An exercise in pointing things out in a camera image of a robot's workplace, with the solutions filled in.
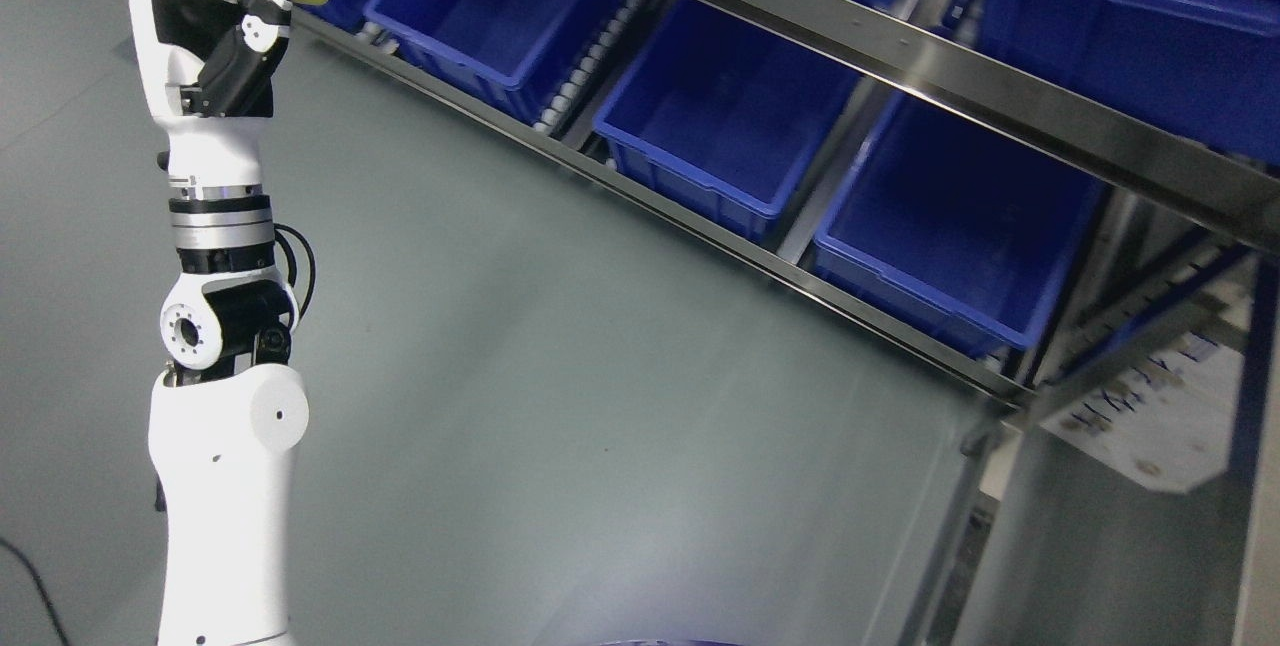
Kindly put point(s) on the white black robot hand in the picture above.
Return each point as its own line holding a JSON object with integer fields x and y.
{"x": 209, "y": 58}

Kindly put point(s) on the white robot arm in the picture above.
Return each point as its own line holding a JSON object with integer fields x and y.
{"x": 228, "y": 413}

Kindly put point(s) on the steel shelf rack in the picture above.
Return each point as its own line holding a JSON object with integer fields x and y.
{"x": 1235, "y": 202}

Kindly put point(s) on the blue plastic bin left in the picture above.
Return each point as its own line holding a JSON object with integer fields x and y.
{"x": 513, "y": 55}

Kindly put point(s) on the blue plastic bin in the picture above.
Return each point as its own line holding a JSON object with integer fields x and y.
{"x": 513, "y": 55}
{"x": 963, "y": 234}
{"x": 722, "y": 116}

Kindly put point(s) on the blue plastic bin far right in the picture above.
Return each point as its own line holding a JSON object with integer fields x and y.
{"x": 963, "y": 234}

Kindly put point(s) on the blue bin upper right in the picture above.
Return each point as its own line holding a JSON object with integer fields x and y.
{"x": 1201, "y": 69}

